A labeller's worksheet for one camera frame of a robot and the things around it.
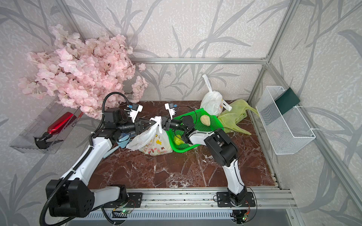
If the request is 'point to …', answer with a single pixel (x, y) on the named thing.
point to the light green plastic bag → (228, 118)
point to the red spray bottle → (42, 142)
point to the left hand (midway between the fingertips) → (152, 124)
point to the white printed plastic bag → (212, 101)
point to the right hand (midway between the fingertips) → (152, 121)
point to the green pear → (178, 141)
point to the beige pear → (205, 119)
